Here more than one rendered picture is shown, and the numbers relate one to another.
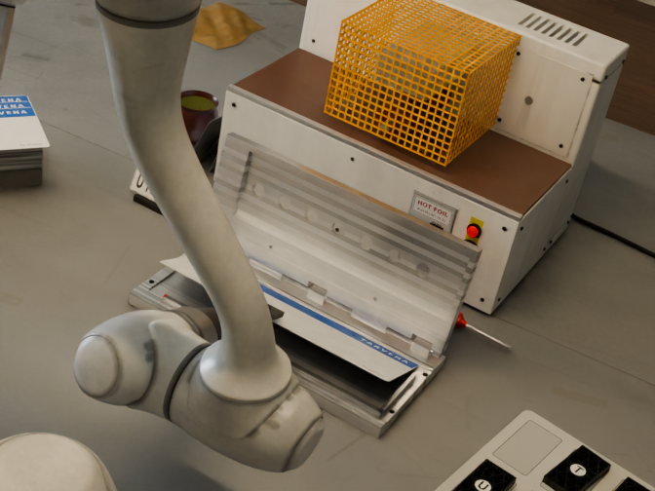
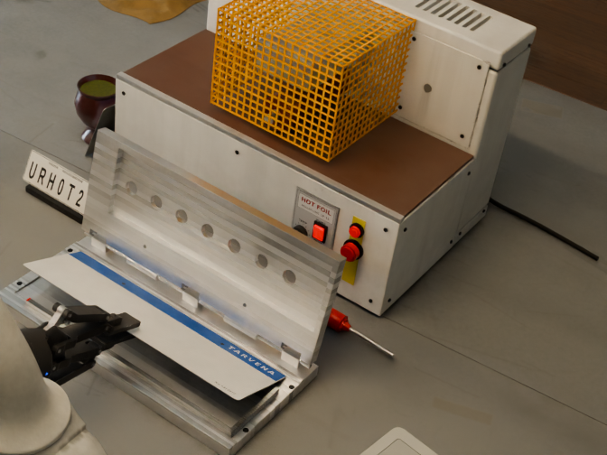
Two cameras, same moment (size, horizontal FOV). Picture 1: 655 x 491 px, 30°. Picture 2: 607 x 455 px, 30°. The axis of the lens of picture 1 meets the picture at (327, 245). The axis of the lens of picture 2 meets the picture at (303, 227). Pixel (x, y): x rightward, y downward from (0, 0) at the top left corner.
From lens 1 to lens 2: 0.41 m
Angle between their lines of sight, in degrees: 6
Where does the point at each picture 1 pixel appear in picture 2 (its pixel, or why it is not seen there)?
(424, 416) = (284, 433)
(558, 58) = (454, 44)
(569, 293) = (473, 290)
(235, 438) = not seen: outside the picture
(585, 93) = (482, 81)
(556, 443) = not seen: outside the picture
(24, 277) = not seen: outside the picture
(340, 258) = (211, 261)
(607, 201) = (536, 184)
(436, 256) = (301, 264)
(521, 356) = (406, 363)
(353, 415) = (202, 434)
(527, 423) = (395, 442)
